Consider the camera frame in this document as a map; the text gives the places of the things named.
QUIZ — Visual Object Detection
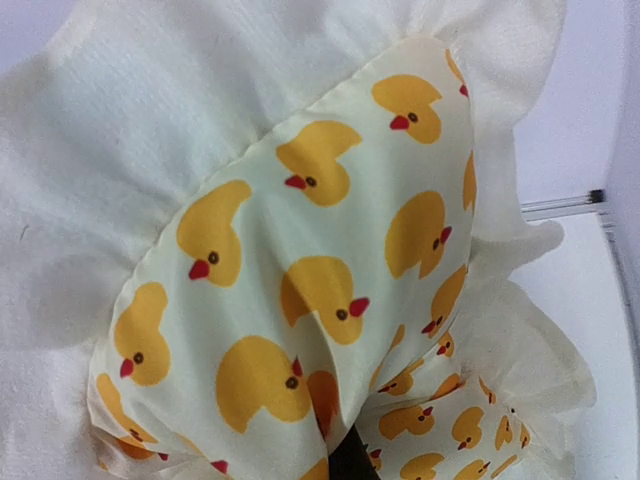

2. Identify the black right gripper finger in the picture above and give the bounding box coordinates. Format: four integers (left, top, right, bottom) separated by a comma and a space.
328, 426, 380, 480

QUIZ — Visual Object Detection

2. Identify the small duck print pillow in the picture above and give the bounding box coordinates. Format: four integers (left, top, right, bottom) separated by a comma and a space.
1, 1, 596, 479

